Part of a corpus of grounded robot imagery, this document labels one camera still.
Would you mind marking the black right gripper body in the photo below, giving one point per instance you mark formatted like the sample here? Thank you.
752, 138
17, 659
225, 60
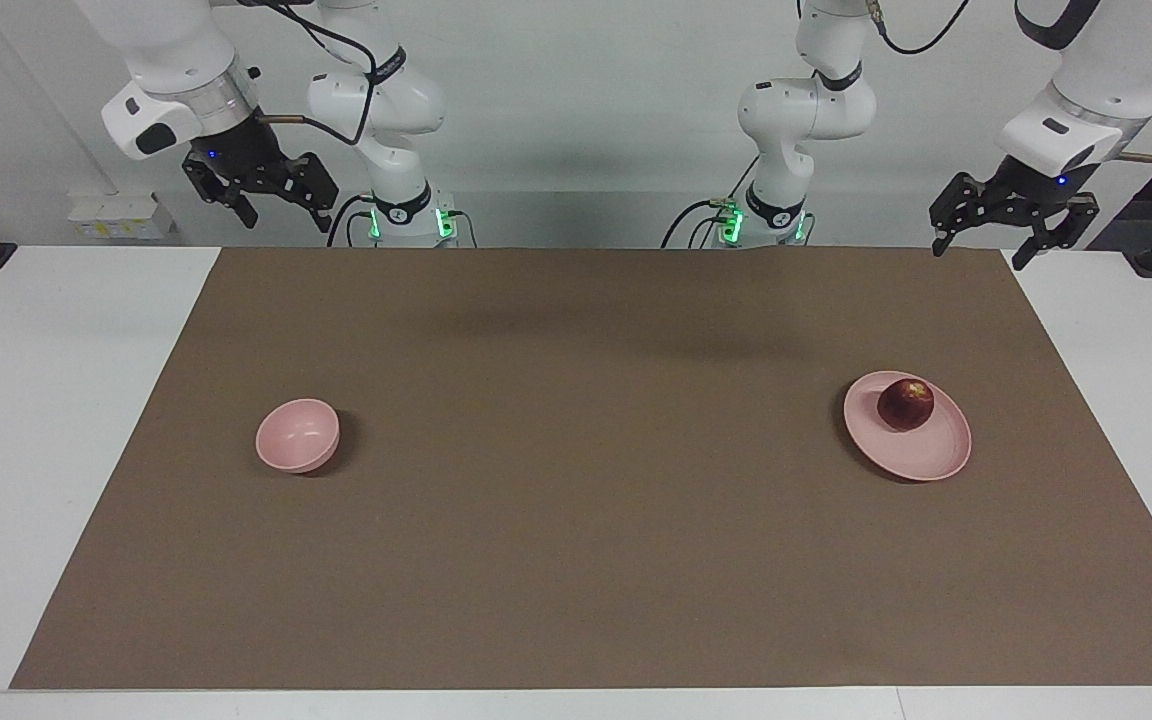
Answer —
244, 155

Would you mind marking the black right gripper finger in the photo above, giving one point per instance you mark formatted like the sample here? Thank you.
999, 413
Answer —
311, 190
211, 180

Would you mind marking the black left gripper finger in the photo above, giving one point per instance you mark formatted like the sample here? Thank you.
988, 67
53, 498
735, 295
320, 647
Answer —
1071, 218
961, 205

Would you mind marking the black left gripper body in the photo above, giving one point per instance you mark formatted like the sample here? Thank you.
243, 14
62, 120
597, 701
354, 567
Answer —
1031, 190

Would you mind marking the dark red apple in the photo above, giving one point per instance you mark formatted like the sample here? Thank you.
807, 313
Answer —
906, 405

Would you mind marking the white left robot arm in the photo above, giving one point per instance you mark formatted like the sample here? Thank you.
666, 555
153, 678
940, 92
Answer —
806, 110

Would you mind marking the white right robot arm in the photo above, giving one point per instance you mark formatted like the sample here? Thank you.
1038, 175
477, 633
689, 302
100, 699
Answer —
376, 100

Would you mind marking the pink bowl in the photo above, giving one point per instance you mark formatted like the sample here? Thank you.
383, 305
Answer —
296, 437

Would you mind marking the pink plate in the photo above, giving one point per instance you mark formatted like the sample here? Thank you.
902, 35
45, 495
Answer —
921, 455

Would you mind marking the brown table mat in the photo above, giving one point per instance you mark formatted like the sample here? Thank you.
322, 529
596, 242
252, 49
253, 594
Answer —
576, 500

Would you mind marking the white wall socket box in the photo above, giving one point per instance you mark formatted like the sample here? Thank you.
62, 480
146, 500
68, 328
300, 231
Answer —
121, 218

